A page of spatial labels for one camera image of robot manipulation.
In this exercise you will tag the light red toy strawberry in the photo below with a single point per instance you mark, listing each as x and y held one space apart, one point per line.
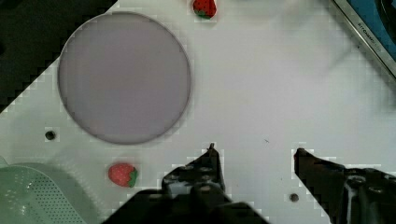
123 174

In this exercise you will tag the dark red toy strawberry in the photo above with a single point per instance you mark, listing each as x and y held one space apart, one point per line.
206 9

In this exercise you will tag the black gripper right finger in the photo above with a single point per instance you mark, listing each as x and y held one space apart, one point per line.
348 195

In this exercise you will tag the round grey plate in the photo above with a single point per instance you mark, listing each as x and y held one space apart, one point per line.
124 78

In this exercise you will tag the silver toaster oven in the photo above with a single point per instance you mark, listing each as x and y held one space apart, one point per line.
374 22

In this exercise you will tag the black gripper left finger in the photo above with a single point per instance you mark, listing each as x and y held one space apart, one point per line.
205 170

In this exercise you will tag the green perforated colander basket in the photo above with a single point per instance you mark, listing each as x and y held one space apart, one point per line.
37 193

